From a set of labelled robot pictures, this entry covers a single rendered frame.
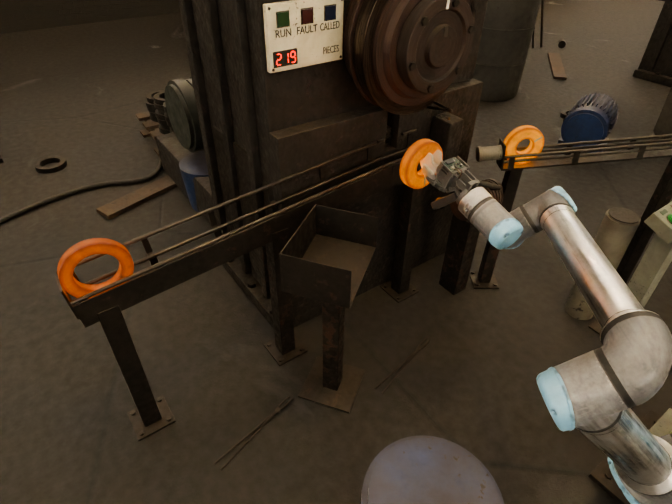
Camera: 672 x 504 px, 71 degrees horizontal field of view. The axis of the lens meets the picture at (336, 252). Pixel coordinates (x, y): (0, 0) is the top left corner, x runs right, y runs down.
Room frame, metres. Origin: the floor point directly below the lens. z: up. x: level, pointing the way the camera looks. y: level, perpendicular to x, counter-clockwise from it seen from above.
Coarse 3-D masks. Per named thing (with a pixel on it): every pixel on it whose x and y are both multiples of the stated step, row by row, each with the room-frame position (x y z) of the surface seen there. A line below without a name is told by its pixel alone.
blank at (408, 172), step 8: (416, 144) 1.29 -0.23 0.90; (424, 144) 1.29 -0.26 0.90; (432, 144) 1.31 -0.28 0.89; (408, 152) 1.28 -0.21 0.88; (416, 152) 1.27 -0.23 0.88; (424, 152) 1.29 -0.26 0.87; (432, 152) 1.31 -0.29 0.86; (408, 160) 1.26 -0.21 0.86; (416, 160) 1.27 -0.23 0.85; (400, 168) 1.27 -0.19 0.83; (408, 168) 1.25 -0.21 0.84; (416, 168) 1.27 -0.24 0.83; (400, 176) 1.27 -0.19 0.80; (408, 176) 1.25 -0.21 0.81; (416, 176) 1.27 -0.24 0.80; (408, 184) 1.26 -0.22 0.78; (416, 184) 1.27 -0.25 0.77; (424, 184) 1.30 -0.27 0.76
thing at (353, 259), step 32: (320, 224) 1.22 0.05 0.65; (352, 224) 1.19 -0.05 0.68; (288, 256) 0.97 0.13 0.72; (320, 256) 1.12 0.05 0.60; (352, 256) 1.12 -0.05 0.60; (288, 288) 0.98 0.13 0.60; (320, 288) 0.94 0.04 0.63; (352, 288) 0.99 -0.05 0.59; (320, 384) 1.09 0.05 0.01; (352, 384) 1.09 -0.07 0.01
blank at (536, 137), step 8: (520, 128) 1.70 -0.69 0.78; (528, 128) 1.69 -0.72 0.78; (536, 128) 1.70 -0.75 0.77; (512, 136) 1.68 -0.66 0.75; (520, 136) 1.69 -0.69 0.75; (528, 136) 1.69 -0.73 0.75; (536, 136) 1.69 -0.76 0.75; (512, 144) 1.68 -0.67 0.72; (536, 144) 1.69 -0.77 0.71; (512, 152) 1.68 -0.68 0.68; (520, 152) 1.71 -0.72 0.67; (528, 152) 1.69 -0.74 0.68; (536, 152) 1.69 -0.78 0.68
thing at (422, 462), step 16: (384, 448) 0.61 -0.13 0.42; (400, 448) 0.60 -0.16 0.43; (416, 448) 0.60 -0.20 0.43; (432, 448) 0.60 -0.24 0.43; (448, 448) 0.60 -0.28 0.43; (464, 448) 0.61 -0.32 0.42; (384, 464) 0.56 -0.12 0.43; (400, 464) 0.56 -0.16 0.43; (416, 464) 0.56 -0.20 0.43; (432, 464) 0.56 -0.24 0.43; (448, 464) 0.56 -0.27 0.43; (464, 464) 0.56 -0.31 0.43; (480, 464) 0.57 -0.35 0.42; (368, 480) 0.53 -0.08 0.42; (384, 480) 0.52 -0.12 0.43; (400, 480) 0.52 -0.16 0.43; (416, 480) 0.52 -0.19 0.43; (432, 480) 0.52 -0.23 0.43; (448, 480) 0.52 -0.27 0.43; (464, 480) 0.53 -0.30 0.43; (480, 480) 0.53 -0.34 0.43; (368, 496) 0.49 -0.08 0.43; (384, 496) 0.49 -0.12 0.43; (400, 496) 0.49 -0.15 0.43; (416, 496) 0.49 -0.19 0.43; (432, 496) 0.49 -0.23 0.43; (448, 496) 0.49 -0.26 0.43; (464, 496) 0.49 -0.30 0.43; (480, 496) 0.49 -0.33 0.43; (496, 496) 0.49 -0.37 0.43
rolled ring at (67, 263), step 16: (96, 240) 0.97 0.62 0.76; (112, 240) 1.00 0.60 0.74; (64, 256) 0.93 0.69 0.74; (80, 256) 0.93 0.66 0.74; (128, 256) 0.99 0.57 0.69; (64, 272) 0.91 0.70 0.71; (128, 272) 0.99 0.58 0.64; (64, 288) 0.90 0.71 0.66; (80, 288) 0.92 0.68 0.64; (96, 288) 0.95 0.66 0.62
